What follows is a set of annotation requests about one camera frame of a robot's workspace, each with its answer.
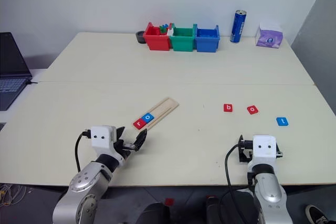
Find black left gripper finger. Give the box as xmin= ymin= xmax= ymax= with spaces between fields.
xmin=116 ymin=126 xmax=127 ymax=141
xmin=133 ymin=129 xmax=149 ymax=152

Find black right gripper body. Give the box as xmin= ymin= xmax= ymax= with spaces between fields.
xmin=237 ymin=134 xmax=284 ymax=164

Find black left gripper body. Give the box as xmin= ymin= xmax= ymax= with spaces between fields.
xmin=112 ymin=139 xmax=137 ymax=161

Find red letter tile r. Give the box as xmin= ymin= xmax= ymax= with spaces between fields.
xmin=133 ymin=119 xmax=147 ymax=130

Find blue letter tile o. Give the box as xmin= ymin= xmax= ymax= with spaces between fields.
xmin=140 ymin=113 xmax=154 ymax=124

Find wooden letter tray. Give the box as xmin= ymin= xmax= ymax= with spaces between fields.
xmin=132 ymin=97 xmax=181 ymax=132

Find dark shape with red spot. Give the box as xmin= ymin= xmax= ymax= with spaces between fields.
xmin=205 ymin=195 xmax=229 ymax=224

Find large dark rounded shape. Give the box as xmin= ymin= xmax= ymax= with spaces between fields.
xmin=136 ymin=202 xmax=172 ymax=224

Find black and white shoe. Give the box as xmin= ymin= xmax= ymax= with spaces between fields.
xmin=304 ymin=204 xmax=328 ymax=224

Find black round container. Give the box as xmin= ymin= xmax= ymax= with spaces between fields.
xmin=135 ymin=30 xmax=148 ymax=44

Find red plastic bin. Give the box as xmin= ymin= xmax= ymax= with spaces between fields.
xmin=143 ymin=22 xmax=172 ymax=51

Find green plastic bin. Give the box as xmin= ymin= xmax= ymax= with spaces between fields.
xmin=169 ymin=23 xmax=198 ymax=52

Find blue plastic bin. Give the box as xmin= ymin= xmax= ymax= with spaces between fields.
xmin=194 ymin=24 xmax=221 ymax=53

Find purple tissue pack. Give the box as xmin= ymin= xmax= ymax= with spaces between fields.
xmin=255 ymin=21 xmax=285 ymax=50

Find blue drink can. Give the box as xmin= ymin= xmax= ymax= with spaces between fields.
xmin=229 ymin=9 xmax=247 ymax=44

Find dark laptop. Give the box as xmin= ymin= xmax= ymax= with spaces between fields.
xmin=0 ymin=31 xmax=34 ymax=112

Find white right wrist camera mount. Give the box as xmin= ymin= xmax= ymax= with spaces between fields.
xmin=247 ymin=134 xmax=279 ymax=173

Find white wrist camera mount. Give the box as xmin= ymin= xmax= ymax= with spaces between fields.
xmin=247 ymin=134 xmax=279 ymax=173
xmin=90 ymin=125 xmax=118 ymax=157

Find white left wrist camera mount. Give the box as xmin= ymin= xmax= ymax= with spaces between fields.
xmin=90 ymin=125 xmax=118 ymax=157

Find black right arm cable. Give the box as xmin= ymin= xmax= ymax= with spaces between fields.
xmin=219 ymin=144 xmax=260 ymax=224

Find light floor cables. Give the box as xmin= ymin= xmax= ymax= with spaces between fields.
xmin=0 ymin=183 xmax=27 ymax=208

